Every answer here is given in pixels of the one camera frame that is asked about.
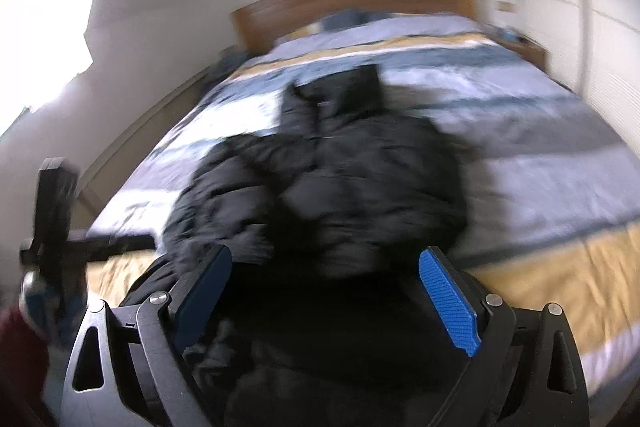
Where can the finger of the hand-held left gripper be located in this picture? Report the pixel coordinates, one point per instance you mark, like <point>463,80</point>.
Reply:
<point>115,244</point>

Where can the bright window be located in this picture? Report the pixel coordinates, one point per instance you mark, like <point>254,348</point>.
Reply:
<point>35,17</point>

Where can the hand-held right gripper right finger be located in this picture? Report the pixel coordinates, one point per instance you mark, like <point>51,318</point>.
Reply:
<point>450,302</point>

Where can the wooden nightstand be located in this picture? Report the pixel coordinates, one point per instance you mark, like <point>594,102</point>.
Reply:
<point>527,49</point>

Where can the striped bed duvet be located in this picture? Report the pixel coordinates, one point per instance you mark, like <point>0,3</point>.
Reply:
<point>525,157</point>

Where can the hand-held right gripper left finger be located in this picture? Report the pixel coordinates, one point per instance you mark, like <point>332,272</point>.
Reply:
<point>205,292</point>

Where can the person's left hand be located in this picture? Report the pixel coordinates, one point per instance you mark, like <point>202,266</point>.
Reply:
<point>37,307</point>

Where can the white wardrobe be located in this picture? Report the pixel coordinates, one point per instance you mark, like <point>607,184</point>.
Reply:
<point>600,7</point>

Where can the black puffer jacket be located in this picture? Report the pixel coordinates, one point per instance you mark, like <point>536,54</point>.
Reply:
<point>350,167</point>

